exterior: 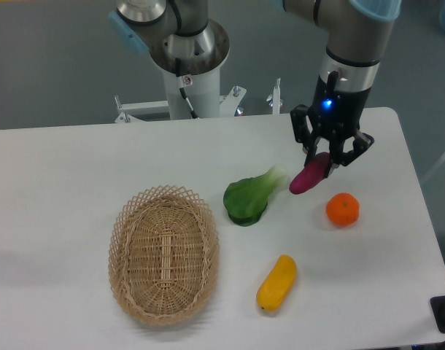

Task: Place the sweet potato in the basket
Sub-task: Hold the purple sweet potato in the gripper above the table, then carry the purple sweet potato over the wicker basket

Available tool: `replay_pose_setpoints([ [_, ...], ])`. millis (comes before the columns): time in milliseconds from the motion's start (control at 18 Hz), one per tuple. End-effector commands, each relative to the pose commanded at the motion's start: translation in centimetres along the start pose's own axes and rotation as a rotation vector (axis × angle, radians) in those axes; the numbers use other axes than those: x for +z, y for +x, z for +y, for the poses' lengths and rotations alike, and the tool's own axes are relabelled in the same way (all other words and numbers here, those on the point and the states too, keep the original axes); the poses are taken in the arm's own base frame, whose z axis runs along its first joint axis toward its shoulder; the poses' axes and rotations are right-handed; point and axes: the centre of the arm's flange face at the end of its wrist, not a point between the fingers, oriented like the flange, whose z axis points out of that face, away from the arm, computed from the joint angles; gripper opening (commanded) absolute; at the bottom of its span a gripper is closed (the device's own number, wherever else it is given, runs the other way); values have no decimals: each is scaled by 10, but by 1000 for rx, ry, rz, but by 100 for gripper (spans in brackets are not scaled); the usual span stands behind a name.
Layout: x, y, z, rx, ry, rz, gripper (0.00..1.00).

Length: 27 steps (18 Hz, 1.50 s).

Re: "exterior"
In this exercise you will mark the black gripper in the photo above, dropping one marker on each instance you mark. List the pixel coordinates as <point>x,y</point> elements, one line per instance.
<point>338,105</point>

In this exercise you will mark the purple sweet potato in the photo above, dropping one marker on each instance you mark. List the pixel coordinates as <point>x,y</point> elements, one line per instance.
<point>311,175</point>

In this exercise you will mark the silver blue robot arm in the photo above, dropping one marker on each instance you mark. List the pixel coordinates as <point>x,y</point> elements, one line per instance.
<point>358,33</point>

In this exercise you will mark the oval wicker basket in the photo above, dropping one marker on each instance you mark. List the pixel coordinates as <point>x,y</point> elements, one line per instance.
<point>164,256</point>

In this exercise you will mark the orange tangerine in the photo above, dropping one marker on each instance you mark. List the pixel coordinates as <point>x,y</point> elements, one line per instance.
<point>343,209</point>

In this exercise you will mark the green bok choy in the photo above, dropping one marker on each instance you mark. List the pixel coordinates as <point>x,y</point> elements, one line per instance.
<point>246,200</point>

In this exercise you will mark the yellow mango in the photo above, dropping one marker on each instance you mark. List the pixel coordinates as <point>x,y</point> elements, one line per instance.
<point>277,285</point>

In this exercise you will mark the black device at table edge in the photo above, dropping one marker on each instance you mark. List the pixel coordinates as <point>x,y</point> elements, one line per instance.
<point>438,307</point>

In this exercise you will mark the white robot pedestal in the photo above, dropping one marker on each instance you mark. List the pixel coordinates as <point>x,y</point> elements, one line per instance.
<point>192,60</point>

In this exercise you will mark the white metal base frame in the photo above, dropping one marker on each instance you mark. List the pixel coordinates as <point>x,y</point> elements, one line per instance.
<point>204,105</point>

